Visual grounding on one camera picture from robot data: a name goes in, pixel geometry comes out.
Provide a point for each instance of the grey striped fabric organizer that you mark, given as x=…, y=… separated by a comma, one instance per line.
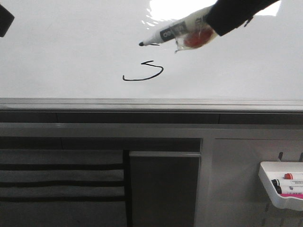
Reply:
x=65, y=188

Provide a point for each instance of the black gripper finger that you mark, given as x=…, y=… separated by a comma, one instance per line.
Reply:
x=227, y=15
x=6, y=19

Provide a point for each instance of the black wall hook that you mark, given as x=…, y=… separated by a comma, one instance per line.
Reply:
x=280, y=156

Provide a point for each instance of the black capped marker upper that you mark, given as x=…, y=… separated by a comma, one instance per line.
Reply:
x=286, y=182

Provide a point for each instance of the black capped marker lower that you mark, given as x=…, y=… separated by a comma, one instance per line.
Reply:
x=289, y=190

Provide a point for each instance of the white plastic marker tray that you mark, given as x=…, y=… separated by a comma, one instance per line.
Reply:
x=276, y=170

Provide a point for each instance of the white whiteboard with metal frame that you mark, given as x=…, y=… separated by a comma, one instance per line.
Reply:
x=86, y=54

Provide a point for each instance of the pink eraser block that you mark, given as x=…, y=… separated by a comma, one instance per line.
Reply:
x=300, y=196

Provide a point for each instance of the red capped marker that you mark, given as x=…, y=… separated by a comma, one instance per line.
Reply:
x=293, y=176

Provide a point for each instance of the dark grey panel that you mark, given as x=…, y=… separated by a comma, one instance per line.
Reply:
x=164, y=189

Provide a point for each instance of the white whiteboard marker with tape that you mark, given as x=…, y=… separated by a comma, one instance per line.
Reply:
x=190, y=32

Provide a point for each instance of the black capped marker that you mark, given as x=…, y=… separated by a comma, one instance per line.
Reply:
x=289, y=190
x=286, y=182

